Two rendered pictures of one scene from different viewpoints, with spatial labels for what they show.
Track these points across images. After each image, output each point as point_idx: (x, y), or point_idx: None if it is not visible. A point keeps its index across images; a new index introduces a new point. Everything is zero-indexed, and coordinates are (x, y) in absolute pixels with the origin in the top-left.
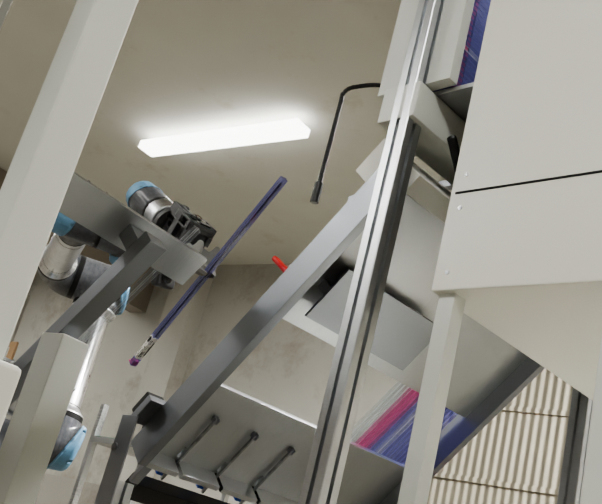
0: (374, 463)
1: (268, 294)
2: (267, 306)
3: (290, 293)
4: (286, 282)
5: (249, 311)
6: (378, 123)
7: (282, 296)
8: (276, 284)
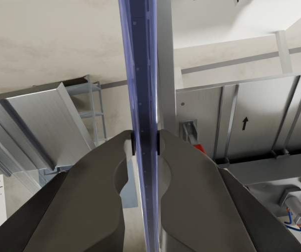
0: None
1: (161, 109)
2: (158, 94)
3: (159, 114)
4: (162, 126)
5: (159, 80)
6: (160, 247)
7: (159, 109)
8: (162, 123)
